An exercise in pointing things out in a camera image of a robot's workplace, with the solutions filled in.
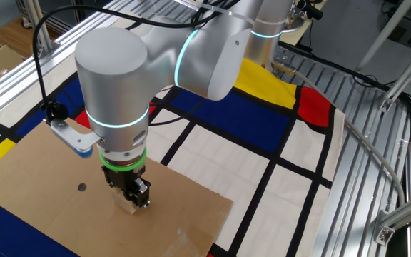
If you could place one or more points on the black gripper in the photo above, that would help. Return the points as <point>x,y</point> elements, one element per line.
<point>123,179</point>

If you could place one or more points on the small wooden block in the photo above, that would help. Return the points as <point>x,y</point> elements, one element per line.
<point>128,207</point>

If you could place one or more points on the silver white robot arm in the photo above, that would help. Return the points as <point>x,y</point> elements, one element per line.
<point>155,64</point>

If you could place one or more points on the colour block patterned cloth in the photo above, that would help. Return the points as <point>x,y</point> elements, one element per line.
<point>227,167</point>

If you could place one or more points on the brown cardboard sheet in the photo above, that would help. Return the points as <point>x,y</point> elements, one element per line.
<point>84,221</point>

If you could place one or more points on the dark equipment cabinet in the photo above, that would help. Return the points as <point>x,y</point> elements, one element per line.
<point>70,14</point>

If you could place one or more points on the black webcam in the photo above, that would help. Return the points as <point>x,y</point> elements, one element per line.
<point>309,9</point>

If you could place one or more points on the pale grey slanted leg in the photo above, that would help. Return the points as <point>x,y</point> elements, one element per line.
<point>387,32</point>

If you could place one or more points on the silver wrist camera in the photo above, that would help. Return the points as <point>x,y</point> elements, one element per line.
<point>73,137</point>

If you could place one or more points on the aluminium table edge rail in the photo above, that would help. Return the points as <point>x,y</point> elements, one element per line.
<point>13,84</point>

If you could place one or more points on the aluminium frame strut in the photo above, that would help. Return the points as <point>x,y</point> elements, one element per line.
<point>405,212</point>
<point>409,73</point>
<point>38,21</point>

